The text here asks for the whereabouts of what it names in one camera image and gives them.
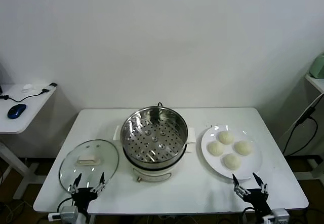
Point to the blue computer mouse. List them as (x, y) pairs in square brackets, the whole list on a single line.
[(16, 111)]

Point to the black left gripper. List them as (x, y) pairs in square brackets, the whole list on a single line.
[(83, 196)]

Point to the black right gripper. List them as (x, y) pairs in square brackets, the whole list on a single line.
[(257, 198)]

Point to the white steamed baozi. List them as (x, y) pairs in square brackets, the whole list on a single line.
[(232, 161), (226, 137), (243, 148), (216, 148)]

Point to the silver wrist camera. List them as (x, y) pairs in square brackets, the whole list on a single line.
[(278, 216), (69, 212)]

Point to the small white crumpled tissue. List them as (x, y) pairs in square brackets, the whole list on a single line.
[(28, 88)]

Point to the white round plate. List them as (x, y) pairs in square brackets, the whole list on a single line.
[(249, 167)]

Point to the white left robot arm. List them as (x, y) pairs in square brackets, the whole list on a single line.
[(82, 219)]

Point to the pale green appliance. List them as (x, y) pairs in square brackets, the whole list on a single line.
[(317, 67)]

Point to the white side table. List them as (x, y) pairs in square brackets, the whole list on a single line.
[(33, 105)]

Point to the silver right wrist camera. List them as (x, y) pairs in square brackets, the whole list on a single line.
[(278, 216)]

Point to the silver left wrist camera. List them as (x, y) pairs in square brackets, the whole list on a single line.
[(69, 212)]

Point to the stainless steel steamer basket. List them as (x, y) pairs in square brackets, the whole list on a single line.
[(141, 132)]

